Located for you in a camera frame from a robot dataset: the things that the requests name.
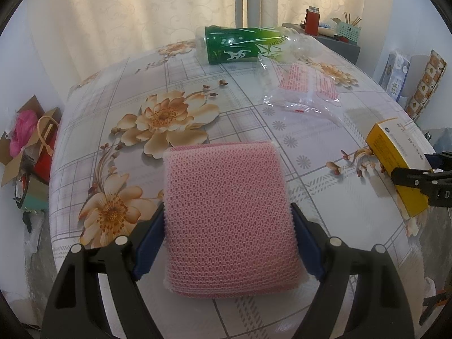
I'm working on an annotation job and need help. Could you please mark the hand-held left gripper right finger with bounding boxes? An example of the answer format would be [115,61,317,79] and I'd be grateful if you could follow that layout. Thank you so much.
[290,202,414,339]

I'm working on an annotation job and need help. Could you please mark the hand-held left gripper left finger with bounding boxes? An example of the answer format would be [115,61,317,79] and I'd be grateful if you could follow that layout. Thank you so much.
[42,202,167,339]

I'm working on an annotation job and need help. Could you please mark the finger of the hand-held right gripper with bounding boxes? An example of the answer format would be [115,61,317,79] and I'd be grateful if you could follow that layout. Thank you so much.
[424,151,452,170]
[390,168,452,195]

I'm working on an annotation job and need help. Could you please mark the yellow white cardboard box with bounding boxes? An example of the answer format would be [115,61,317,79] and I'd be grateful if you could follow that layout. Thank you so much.
[365,120,433,220]

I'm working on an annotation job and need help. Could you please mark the pink mesh sponge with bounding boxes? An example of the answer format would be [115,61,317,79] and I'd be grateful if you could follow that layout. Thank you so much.
[162,141,309,299]

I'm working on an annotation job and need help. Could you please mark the clear plastic bag pink print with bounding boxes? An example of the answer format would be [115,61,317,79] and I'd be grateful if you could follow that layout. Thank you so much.
[311,71,345,121]
[261,55,318,114]

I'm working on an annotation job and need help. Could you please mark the green label plastic bottle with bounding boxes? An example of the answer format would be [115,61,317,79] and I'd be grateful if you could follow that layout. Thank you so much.
[196,25,318,66]

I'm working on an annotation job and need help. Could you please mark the orange patterned mat roll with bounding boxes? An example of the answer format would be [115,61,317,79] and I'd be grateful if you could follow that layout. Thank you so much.
[406,50,447,121]

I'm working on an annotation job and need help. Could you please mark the white blue tissue pack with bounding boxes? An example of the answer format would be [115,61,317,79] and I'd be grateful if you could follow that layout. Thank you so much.
[379,51,412,101]

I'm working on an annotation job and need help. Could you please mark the grey cabinet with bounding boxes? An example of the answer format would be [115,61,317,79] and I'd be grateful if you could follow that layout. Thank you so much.
[318,33,361,66]

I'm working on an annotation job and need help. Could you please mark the floral tablecloth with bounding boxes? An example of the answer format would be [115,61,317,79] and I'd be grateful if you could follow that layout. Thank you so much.
[47,32,438,339]

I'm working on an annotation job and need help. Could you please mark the teal utensil holder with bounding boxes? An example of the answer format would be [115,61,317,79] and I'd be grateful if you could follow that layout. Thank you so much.
[337,21,362,45]

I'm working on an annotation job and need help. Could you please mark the brown cardboard box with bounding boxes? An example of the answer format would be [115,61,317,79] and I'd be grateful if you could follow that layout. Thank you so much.
[0,95,62,188]

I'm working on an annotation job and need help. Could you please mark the red thermos bottle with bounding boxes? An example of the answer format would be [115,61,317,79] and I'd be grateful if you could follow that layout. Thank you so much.
[304,6,320,36]

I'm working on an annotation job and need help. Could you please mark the red paper bag tan handles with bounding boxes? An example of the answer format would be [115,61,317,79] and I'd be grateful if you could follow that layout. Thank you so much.
[33,116,61,184]

